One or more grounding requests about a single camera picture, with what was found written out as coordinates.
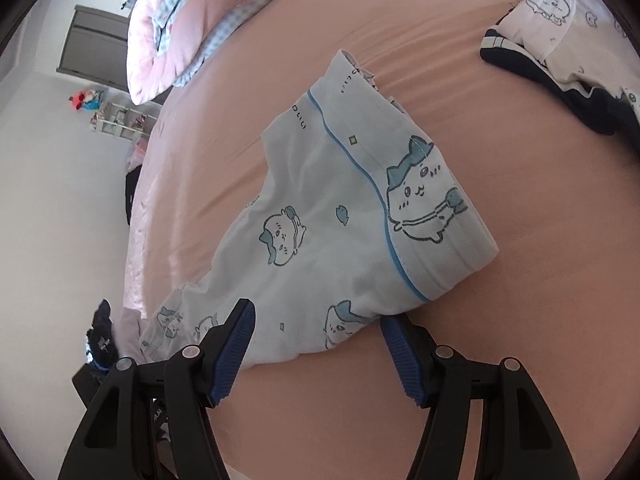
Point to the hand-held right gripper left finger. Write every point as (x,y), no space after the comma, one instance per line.
(232,355)

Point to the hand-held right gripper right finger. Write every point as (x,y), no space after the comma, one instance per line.
(402,360)

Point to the light blue printed pajama pants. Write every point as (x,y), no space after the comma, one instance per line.
(325,200)

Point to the white garment with navy trim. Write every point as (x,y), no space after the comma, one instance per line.
(102,330)

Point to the pink bed sheet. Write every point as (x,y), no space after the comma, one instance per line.
(525,260)

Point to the black bag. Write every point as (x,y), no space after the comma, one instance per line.
(131,195)

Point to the pink cloth bundle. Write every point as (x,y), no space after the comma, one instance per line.
(137,155)

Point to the white shelf rack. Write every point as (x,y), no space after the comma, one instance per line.
(120,120)

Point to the red and blue plush doll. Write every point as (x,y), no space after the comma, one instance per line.
(82,100)

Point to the folded pink checked quilt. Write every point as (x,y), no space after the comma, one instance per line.
(150,50)

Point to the grey door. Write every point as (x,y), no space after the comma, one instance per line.
(90,45)

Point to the pink printed pajama top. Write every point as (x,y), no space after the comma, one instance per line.
(560,35)

